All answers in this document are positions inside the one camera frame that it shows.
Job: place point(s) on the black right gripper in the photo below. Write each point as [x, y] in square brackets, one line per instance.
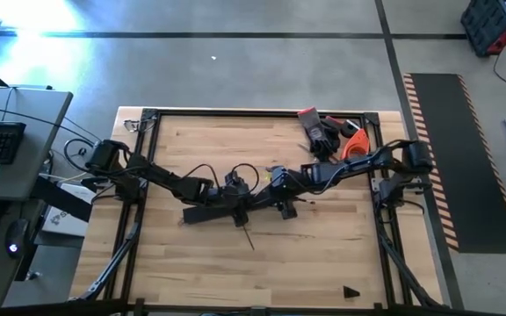
[294, 184]

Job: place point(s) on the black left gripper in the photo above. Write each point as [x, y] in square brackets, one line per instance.
[231, 197]

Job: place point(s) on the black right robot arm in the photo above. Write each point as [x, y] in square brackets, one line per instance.
[358, 164]

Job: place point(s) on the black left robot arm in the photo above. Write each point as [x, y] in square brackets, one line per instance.
[165, 180]

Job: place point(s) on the grey black work glove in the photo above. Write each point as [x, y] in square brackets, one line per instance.
[334, 122]
[319, 134]

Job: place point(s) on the black tape roll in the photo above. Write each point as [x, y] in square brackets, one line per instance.
[344, 126]

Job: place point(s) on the orange tape dispenser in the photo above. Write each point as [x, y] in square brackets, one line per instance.
[359, 141]

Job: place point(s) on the clear safety glasses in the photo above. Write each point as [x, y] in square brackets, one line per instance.
[132, 126]

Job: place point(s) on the small black wedge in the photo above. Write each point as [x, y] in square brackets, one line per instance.
[350, 292]

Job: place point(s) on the black flat bar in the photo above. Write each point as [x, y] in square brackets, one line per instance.
[59, 199]

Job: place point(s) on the white printed box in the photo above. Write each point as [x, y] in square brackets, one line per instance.
[62, 226]

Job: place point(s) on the black hazard striped floor mat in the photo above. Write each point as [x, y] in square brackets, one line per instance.
[464, 167]

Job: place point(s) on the grey desk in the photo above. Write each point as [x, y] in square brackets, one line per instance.
[38, 131]

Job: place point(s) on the black computer mouse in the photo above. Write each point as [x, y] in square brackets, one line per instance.
[16, 238]

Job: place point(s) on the black red tool case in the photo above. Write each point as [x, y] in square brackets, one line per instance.
[486, 24]

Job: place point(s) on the black aluminium table frame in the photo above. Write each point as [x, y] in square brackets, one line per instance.
[257, 112]

